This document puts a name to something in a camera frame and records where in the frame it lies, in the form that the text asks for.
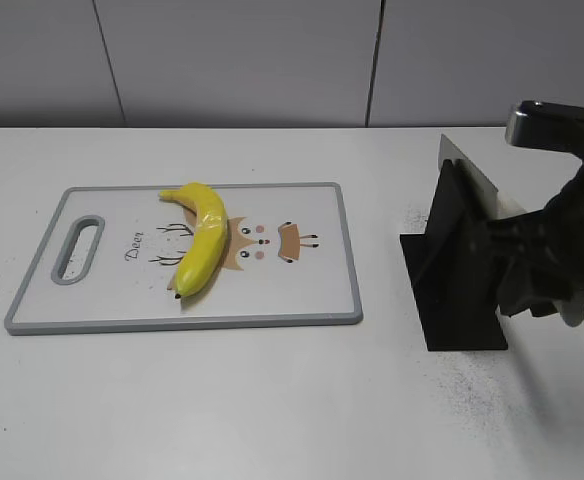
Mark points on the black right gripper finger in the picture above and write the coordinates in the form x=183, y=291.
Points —
x=530, y=236
x=542, y=291

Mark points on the black knife stand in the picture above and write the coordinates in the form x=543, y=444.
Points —
x=452, y=273

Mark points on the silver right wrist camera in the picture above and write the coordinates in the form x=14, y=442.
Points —
x=547, y=126

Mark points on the yellow plastic banana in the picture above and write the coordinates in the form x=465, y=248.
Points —
x=200, y=262

